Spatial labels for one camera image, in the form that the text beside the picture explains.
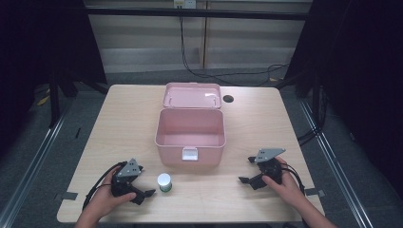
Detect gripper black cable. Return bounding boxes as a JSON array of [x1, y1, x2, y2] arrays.
[[279, 162, 306, 196], [82, 161, 128, 212]]

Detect black metal stand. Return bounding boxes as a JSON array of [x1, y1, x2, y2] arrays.
[[48, 70, 62, 129]]

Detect metal floor rail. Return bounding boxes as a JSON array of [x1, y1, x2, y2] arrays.
[[297, 98, 376, 228], [0, 100, 77, 228]]

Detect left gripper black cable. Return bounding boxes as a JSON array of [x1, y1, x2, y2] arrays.
[[82, 161, 128, 212]]

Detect black floor cables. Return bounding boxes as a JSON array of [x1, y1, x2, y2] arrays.
[[296, 75, 327, 147]]

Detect pink plastic storage box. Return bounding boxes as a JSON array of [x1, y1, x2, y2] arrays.
[[154, 82, 227, 168]]

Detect person's left hand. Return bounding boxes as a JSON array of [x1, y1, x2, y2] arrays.
[[83, 172, 138, 220]]

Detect black wall cable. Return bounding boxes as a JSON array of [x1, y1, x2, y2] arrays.
[[179, 16, 290, 87]]

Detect black horizontal frame bar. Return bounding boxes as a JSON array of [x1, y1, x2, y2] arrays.
[[85, 7, 311, 22]]

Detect small white-capped green jar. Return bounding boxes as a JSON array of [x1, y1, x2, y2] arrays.
[[157, 172, 174, 193]]

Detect person's right hand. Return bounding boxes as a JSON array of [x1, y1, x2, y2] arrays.
[[261, 156, 306, 211]]

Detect white wall power outlet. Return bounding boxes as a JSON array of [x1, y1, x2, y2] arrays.
[[173, 0, 198, 10]]

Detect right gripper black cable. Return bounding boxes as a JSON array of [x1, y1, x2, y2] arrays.
[[279, 162, 306, 196]]

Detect grey tape strip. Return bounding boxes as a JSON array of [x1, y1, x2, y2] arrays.
[[305, 187, 326, 198], [55, 191, 79, 201]]

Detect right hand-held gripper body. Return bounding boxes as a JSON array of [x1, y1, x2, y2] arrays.
[[254, 147, 287, 185]]

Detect black curtain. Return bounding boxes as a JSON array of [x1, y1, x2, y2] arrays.
[[0, 0, 108, 160], [275, 0, 403, 199]]

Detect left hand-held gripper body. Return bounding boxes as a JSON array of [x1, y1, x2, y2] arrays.
[[110, 158, 144, 198]]

